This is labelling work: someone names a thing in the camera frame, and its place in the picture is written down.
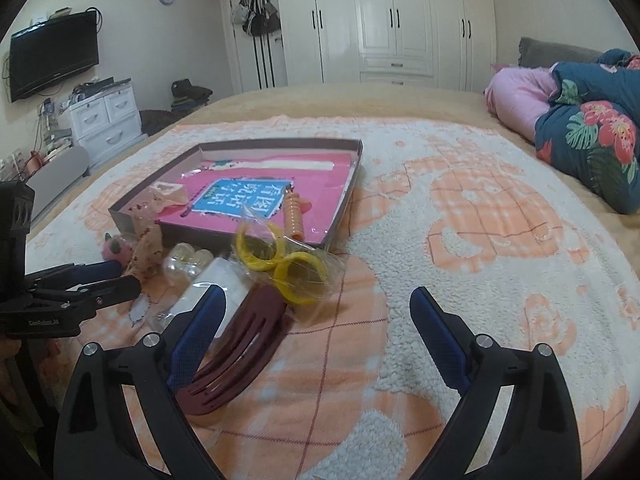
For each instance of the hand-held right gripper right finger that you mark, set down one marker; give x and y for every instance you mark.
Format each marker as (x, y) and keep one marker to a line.
(440, 330)

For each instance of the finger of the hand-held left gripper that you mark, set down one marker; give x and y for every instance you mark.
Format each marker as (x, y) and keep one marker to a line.
(110, 292)
(95, 271)

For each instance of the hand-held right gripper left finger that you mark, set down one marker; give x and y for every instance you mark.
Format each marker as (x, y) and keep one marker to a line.
(197, 325)

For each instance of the maroon hair clip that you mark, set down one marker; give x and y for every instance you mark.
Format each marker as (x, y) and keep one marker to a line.
(250, 340)

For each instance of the white card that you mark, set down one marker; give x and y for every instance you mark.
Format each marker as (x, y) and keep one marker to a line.
(220, 272)

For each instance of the yellow bangles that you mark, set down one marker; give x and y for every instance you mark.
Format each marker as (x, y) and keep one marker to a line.
(290, 275)

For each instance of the shallow cardboard box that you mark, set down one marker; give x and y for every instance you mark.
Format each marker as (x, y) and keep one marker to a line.
(320, 170)

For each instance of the white curved panel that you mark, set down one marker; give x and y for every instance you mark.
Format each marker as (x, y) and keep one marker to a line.
(57, 180)

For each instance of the white drawer cabinet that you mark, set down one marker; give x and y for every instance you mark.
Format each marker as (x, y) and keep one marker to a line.
(107, 120)

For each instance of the black bag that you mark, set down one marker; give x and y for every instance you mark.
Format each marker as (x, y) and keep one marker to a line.
(190, 94)

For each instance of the black flat television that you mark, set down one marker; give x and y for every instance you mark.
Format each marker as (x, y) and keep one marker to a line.
(52, 55)

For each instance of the pink pillow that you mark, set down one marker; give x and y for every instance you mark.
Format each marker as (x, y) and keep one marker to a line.
(515, 100)

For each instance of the floral dark quilt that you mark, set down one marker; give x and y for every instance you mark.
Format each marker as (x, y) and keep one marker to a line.
(590, 130)

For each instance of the white door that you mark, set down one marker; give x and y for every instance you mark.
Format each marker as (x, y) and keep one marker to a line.
(235, 60)

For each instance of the grey headboard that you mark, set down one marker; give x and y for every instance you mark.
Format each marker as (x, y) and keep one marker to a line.
(550, 52)

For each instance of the hanging bags on door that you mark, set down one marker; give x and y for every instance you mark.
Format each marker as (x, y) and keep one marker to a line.
(257, 17)

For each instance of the white wardrobe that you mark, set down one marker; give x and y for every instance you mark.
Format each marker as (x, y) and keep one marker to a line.
(390, 20)

